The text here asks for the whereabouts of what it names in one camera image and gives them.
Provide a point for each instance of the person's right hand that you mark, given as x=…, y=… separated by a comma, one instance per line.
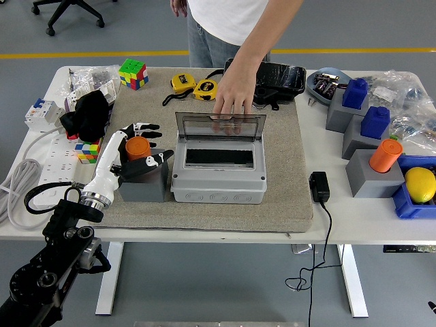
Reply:
x=179, y=7

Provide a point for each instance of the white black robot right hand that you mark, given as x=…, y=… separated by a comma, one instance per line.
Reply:
x=433, y=307

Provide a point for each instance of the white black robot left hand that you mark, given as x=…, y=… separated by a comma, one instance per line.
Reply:
x=105, y=163

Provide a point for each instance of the person's left hand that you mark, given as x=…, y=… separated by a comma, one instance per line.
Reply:
x=235, y=95

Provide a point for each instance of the orange cylinder battery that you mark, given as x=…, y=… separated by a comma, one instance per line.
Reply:
x=385, y=156
x=138, y=150

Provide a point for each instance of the smoky transparent box lid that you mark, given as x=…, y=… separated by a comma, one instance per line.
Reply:
x=194, y=124

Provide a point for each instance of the person's left forearm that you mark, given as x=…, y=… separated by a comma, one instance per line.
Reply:
x=262, y=37

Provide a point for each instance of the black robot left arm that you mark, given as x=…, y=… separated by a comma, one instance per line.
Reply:
x=51, y=259

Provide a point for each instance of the black table control box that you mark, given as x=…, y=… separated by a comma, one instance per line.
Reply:
x=408, y=249

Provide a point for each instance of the grey electrical junction box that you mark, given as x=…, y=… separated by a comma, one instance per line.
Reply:
x=218, y=185

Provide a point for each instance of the small colourful puzzle cube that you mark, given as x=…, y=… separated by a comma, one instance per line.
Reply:
x=88, y=152

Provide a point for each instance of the yellow tape measure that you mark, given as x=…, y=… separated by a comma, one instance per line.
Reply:
x=204, y=90
x=182, y=82

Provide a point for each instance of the person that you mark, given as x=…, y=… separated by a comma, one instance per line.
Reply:
x=207, y=44

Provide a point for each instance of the white power strip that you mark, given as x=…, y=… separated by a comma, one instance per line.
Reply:
x=58, y=163

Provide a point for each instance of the grey block with round hole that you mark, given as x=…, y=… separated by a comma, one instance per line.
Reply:
x=369, y=182
x=146, y=190

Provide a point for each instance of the black cloth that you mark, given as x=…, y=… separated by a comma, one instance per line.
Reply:
x=88, y=116

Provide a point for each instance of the black plastic tray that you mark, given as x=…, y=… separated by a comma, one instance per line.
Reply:
x=282, y=78

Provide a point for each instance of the small metal clips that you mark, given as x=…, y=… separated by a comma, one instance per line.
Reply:
x=311, y=101

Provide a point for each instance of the blue-grey bowl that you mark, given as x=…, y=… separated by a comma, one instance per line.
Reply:
x=313, y=90

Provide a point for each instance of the white circuit breaker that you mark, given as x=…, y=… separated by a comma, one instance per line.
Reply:
x=42, y=114

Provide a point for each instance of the large colourful puzzle cube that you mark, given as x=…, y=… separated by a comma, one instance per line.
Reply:
x=133, y=73

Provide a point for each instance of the clear bags with white switches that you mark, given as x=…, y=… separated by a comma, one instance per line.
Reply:
x=88, y=76

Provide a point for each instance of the thin metal pen tool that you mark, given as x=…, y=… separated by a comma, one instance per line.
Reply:
x=71, y=80

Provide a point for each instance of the small dark batteries bundle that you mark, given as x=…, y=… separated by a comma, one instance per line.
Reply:
x=325, y=85

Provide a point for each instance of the grey block with square hole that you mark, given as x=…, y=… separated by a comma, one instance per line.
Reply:
x=354, y=144
x=337, y=116

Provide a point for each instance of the blue plastic bin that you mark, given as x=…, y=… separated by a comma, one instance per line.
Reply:
x=403, y=206

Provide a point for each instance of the black office chair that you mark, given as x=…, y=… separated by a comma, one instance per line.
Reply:
x=73, y=8

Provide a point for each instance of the grey-brown mat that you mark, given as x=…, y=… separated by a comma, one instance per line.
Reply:
x=204, y=214

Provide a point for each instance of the blue square plug block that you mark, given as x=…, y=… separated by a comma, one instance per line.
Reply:
x=374, y=122
x=354, y=93

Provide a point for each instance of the yellow lemon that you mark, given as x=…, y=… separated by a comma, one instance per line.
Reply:
x=420, y=185

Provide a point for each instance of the black power adapter plug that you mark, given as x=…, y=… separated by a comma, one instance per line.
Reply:
x=319, y=187

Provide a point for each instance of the clear bags of small parts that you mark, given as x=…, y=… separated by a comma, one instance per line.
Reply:
x=405, y=98

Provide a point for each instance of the black plastic bracket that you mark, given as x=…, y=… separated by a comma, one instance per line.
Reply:
x=267, y=95

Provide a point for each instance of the grey under-table bracket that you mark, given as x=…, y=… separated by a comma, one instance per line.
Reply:
x=304, y=248

